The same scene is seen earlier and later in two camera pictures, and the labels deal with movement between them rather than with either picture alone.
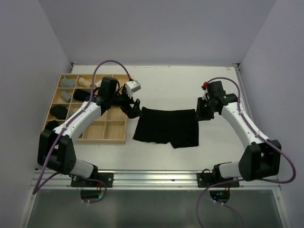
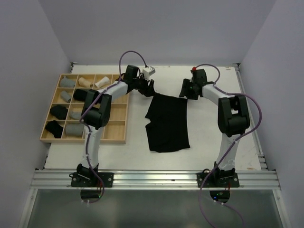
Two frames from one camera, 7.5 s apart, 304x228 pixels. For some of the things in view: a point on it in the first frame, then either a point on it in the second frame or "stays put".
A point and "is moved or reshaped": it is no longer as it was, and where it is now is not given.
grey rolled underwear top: x=65 y=82 stays put
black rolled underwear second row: x=80 y=95 stays put
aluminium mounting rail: x=147 y=178 stays put
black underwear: x=178 y=127 is moved or reshaped
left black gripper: x=135 y=111 to x=148 y=90
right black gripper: x=201 y=115 to x=185 y=91
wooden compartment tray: x=71 y=91 stays put
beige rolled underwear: x=84 y=82 stays put
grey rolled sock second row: x=66 y=96 stays put
